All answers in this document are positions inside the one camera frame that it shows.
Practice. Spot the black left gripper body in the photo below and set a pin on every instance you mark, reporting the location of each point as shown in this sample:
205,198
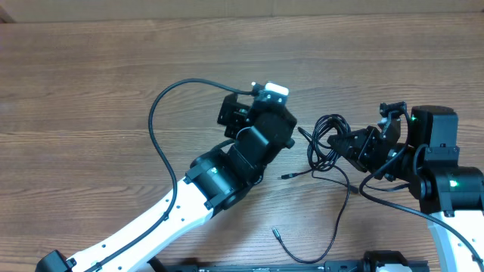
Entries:
233,113

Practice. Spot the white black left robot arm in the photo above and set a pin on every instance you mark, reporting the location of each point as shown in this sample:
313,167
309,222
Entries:
214,182

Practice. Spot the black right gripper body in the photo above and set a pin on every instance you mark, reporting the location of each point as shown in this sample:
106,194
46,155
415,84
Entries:
371,152

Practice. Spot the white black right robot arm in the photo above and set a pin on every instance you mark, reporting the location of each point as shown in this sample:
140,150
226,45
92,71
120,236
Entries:
419,147

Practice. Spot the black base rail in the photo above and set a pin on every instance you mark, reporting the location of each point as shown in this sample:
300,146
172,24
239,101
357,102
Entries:
372,261

